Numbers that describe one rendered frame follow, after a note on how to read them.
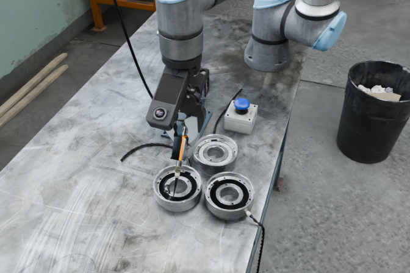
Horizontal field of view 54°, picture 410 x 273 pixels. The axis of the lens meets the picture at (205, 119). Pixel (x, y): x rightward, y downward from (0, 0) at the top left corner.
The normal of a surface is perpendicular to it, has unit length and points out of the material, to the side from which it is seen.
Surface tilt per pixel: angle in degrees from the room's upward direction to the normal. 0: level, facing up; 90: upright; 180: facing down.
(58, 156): 0
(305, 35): 101
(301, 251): 0
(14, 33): 90
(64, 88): 0
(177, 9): 90
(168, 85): 29
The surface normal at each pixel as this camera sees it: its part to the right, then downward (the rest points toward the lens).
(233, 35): 0.00, -0.76
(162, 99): -0.11, -0.36
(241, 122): -0.33, 0.62
